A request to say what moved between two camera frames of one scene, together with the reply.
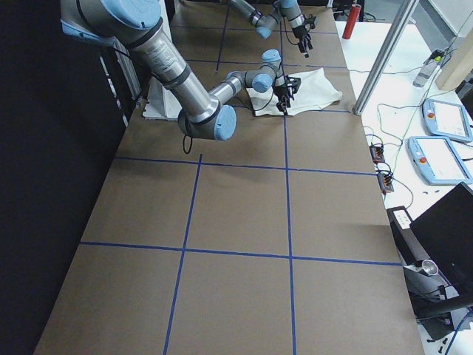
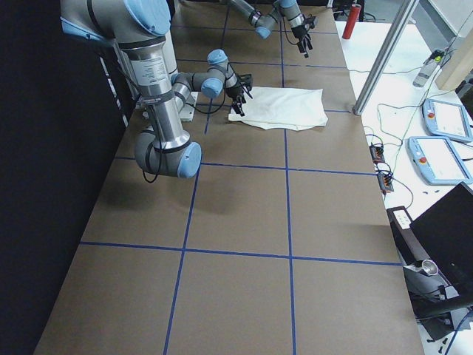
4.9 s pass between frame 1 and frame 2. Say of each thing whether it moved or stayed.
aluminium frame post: stayed
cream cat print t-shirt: moved
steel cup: stayed
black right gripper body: moved
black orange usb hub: stayed
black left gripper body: stayed
